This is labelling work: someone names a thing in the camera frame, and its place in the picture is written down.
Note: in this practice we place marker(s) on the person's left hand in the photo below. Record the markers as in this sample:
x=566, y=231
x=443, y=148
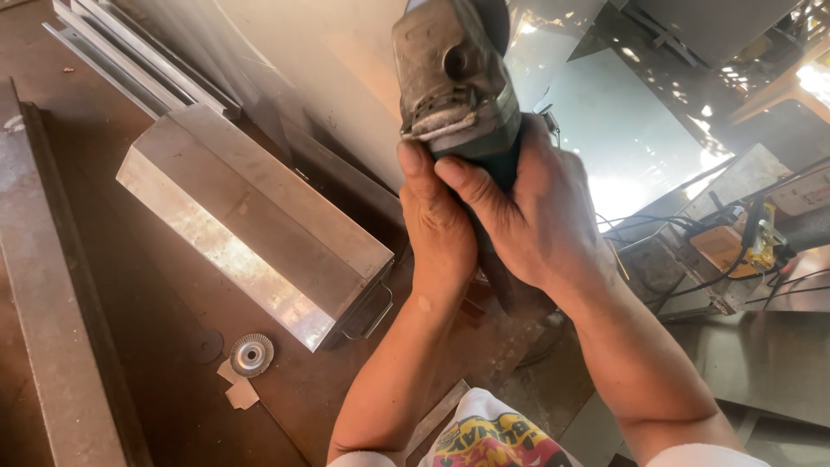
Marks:
x=438, y=227

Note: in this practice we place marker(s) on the person's right hand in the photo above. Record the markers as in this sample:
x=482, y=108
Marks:
x=538, y=214

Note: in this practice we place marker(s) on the green angle grinder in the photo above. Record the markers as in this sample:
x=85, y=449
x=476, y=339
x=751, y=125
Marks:
x=463, y=97

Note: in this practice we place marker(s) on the large shiny steel sheet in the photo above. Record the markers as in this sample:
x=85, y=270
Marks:
x=622, y=130

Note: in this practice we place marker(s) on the grey metal box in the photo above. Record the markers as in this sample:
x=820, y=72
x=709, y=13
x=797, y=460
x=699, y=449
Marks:
x=687, y=272

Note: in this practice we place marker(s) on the stainless steel box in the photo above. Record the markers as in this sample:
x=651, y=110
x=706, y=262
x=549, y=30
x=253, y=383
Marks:
x=259, y=220

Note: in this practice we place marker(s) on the flat steel strip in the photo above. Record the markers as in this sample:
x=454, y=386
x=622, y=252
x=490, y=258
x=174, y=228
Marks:
x=438, y=418

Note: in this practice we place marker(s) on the yellow power tool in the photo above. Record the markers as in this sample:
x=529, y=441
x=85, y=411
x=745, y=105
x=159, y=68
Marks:
x=736, y=246

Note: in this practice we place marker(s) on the round flap disc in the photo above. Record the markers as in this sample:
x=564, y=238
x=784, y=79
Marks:
x=251, y=355

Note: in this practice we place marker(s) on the white printed shirt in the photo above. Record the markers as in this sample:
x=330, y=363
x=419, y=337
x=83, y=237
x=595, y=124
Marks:
x=512, y=441

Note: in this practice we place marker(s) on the paper scrap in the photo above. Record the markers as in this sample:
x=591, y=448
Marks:
x=238, y=388

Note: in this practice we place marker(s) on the wooden furniture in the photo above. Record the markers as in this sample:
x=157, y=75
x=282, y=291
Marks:
x=788, y=84

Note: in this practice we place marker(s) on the bundle of aluminium profiles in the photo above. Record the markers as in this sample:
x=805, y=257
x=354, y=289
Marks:
x=136, y=58

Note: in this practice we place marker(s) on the steel angle bar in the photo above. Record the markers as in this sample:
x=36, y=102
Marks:
x=61, y=292

